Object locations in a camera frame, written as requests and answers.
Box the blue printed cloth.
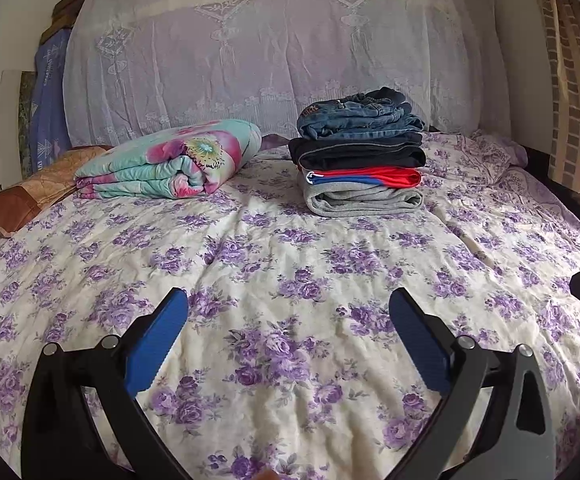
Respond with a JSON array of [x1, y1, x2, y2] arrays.
[[29, 27, 73, 173]]

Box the folded grey pants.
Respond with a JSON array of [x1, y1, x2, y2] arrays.
[[300, 177, 425, 218]]

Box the folded black pants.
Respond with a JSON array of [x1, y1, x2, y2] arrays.
[[288, 132, 427, 172]]

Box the brown pillow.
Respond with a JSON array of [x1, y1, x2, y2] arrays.
[[0, 145, 116, 238]]

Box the folded teal pink floral blanket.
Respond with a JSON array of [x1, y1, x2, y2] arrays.
[[74, 119, 263, 201]]

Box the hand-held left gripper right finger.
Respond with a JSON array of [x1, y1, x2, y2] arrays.
[[385, 287, 556, 480]]

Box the white lace covered headboard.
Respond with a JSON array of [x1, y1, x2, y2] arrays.
[[62, 0, 513, 153]]

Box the folded red blue shorts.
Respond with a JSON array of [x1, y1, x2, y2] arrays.
[[302, 166, 423, 190]]

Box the purple floral bed quilt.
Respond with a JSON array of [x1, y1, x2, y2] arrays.
[[0, 130, 580, 480]]

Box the blue jeans pants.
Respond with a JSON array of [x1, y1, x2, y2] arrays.
[[296, 86, 427, 142]]

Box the brown wooden cabinet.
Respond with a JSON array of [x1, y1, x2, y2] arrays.
[[40, 0, 98, 46]]

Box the beige checked curtain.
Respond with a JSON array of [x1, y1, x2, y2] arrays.
[[525, 0, 580, 206]]

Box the green patterned panel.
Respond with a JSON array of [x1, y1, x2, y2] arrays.
[[17, 71, 38, 161]]

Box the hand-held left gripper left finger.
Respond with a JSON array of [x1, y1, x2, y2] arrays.
[[20, 287, 191, 480]]

